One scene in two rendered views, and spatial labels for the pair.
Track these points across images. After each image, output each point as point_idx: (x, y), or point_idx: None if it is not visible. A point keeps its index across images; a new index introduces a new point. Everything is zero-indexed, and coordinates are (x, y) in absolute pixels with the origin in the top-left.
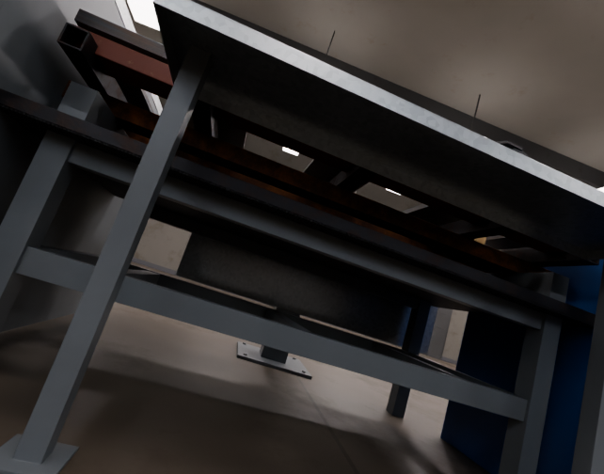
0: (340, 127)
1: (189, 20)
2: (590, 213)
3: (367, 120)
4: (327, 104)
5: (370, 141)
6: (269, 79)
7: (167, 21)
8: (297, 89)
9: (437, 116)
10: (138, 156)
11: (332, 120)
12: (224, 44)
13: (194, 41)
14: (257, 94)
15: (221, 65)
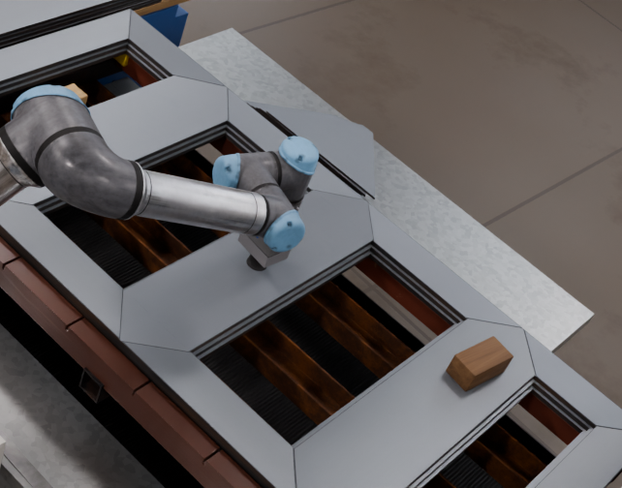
0: (430, 243)
1: (570, 310)
2: (273, 85)
3: (435, 223)
4: (461, 246)
5: (404, 224)
6: (503, 280)
7: (577, 326)
8: (485, 263)
9: (429, 184)
10: (504, 426)
11: (441, 247)
12: (544, 297)
13: (557, 319)
14: (492, 297)
15: (531, 311)
